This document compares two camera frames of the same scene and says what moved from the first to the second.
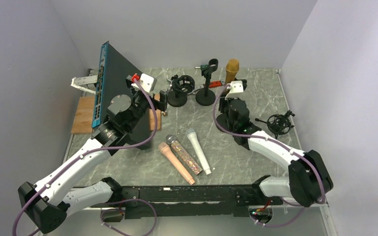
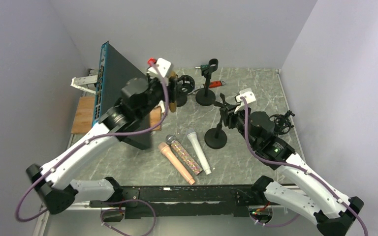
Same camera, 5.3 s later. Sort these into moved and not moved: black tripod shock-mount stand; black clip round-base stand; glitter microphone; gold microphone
Moved: gold microphone
Not moved: black tripod shock-mount stand; black clip round-base stand; glitter microphone
